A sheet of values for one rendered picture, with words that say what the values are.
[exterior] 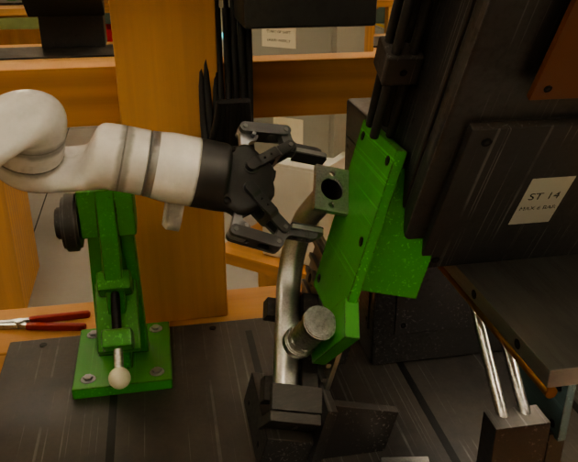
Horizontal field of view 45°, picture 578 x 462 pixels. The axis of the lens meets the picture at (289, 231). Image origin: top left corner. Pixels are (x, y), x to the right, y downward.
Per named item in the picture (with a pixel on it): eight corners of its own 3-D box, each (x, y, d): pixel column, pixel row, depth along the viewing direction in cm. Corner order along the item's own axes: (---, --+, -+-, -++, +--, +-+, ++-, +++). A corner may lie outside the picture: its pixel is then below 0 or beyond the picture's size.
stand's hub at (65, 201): (82, 260, 88) (74, 205, 84) (56, 262, 87) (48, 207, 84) (86, 236, 94) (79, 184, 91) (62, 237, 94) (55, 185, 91)
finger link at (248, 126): (239, 128, 77) (291, 139, 79) (241, 115, 78) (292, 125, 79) (234, 139, 79) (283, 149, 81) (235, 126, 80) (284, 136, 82)
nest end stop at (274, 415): (306, 433, 82) (321, 425, 78) (257, 429, 81) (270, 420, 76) (306, 423, 83) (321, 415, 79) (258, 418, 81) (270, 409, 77)
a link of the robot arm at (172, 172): (187, 164, 83) (135, 154, 82) (205, 118, 73) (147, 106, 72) (179, 235, 80) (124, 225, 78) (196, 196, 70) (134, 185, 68)
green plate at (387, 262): (406, 344, 76) (473, 165, 69) (335, 335, 74) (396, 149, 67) (375, 294, 87) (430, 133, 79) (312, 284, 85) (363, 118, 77)
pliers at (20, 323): (91, 314, 115) (90, 308, 114) (86, 332, 110) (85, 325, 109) (-8, 320, 113) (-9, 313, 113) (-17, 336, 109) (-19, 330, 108)
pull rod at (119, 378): (131, 392, 88) (127, 354, 85) (108, 395, 87) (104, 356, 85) (132, 367, 93) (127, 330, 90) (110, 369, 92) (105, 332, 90)
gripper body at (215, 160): (190, 192, 70) (280, 208, 72) (199, 119, 73) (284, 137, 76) (178, 219, 77) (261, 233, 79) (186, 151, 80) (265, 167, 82)
